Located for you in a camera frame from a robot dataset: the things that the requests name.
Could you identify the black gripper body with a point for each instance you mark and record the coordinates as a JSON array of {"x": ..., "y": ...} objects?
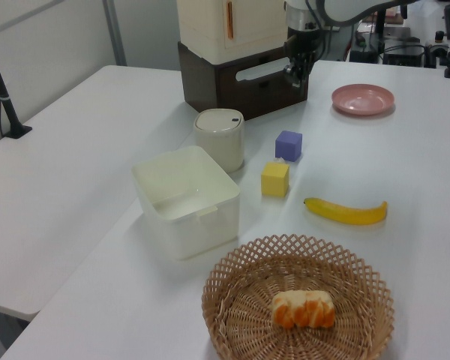
[{"x": 303, "y": 41}]

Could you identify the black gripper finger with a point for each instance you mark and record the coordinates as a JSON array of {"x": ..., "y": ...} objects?
[
  {"x": 292, "y": 75},
  {"x": 307, "y": 67}
]

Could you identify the wooden drawer with brown front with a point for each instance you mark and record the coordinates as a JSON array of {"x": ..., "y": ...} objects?
[{"x": 255, "y": 93}]

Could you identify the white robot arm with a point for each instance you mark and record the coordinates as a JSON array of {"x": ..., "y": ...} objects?
[{"x": 341, "y": 9}]

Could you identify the pink plate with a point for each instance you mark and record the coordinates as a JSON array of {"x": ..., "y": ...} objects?
[{"x": 362, "y": 98}]

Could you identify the purple cube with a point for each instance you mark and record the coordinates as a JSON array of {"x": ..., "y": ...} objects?
[{"x": 288, "y": 146}]

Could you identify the black background equipment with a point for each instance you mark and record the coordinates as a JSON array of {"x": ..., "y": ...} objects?
[{"x": 386, "y": 50}]

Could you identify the small crumpled white ball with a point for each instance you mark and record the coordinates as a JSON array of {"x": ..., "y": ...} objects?
[{"x": 279, "y": 160}]

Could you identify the dark brown cabinet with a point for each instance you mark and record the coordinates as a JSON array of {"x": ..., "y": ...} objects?
[{"x": 198, "y": 82}]

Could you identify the cream toy fridge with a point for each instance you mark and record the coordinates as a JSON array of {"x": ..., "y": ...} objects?
[{"x": 210, "y": 26}]

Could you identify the beige lidded trash can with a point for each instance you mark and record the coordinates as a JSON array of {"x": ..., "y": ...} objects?
[{"x": 219, "y": 138}]

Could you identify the yellow cube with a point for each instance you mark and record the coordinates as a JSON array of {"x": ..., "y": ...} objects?
[{"x": 274, "y": 180}]

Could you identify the yellow banana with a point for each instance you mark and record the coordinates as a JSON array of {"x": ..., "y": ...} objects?
[{"x": 348, "y": 212}]

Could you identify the cream plastic bin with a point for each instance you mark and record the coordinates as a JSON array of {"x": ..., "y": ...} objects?
[{"x": 187, "y": 202}]

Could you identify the woven wicker basket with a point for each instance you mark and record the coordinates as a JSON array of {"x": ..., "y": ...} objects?
[{"x": 247, "y": 300}]

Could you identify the piece of bread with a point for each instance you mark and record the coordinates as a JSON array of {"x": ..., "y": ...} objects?
[{"x": 303, "y": 310}]

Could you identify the black pole with base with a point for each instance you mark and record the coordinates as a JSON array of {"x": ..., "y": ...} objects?
[{"x": 5, "y": 101}]

